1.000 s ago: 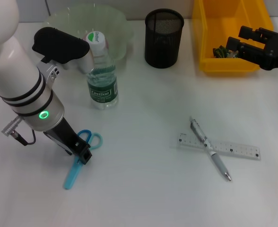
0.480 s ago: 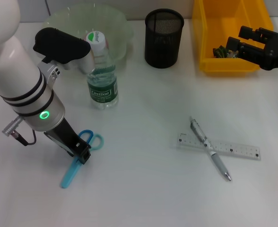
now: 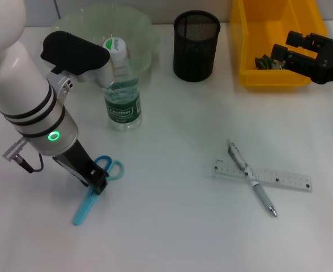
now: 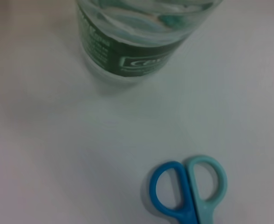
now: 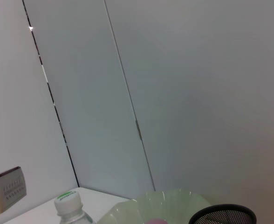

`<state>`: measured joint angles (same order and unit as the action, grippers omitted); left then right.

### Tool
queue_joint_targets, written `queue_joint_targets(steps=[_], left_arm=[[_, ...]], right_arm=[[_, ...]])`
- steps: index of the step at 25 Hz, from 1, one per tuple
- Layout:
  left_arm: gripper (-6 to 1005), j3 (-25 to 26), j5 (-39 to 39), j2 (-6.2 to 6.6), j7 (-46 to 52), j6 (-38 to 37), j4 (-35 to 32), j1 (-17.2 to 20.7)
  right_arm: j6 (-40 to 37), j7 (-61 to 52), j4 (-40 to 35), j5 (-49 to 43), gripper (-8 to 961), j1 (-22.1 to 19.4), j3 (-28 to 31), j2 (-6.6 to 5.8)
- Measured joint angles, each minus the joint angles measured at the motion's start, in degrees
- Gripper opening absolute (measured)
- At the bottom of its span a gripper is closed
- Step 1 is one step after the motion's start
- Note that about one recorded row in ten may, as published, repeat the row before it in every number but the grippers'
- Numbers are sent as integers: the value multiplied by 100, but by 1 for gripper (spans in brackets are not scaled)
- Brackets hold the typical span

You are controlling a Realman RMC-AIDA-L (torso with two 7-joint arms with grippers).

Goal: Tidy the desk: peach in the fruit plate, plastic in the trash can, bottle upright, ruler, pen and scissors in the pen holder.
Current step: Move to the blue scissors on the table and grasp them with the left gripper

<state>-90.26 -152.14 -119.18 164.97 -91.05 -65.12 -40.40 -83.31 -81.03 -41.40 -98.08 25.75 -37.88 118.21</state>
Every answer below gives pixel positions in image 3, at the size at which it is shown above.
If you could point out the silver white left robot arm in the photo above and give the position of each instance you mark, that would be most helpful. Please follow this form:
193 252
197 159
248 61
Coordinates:
19 93

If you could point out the clear plastic ruler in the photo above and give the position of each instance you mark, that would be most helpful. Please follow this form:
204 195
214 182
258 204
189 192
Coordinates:
285 178

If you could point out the yellow plastic bin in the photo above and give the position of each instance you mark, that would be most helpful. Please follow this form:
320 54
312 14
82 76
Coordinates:
268 28

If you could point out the blue scissors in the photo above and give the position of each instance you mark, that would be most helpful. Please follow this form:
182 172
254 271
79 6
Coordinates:
81 212

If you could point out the clear green-label water bottle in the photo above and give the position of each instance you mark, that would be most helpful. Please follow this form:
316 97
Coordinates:
121 96

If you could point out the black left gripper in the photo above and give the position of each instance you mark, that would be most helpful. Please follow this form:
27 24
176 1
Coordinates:
77 161

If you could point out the green plastic wrapper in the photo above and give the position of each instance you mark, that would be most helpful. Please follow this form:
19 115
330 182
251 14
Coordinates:
262 62

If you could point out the silver ballpoint pen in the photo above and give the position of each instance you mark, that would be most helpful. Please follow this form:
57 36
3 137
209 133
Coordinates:
251 181

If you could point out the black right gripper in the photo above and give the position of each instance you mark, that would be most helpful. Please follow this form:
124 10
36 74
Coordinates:
332 62

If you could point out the translucent green fruit bowl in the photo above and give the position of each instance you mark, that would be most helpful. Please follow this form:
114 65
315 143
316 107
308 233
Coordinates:
138 34

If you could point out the black mesh pen holder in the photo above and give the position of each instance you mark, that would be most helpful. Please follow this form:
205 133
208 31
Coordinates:
194 56

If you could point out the pink peach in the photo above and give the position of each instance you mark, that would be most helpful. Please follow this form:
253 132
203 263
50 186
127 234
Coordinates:
128 54

